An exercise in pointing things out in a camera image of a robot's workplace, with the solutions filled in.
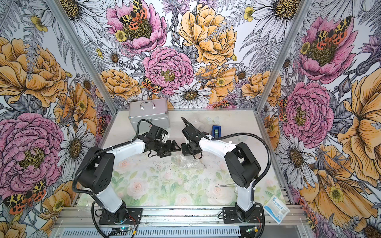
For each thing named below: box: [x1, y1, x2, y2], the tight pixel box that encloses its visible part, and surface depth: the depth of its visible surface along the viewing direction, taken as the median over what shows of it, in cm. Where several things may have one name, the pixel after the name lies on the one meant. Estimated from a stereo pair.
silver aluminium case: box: [128, 99, 171, 134], surface depth 104 cm
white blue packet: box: [263, 194, 291, 226], surface depth 78 cm
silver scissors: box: [214, 182, 237, 188], surface depth 87 cm
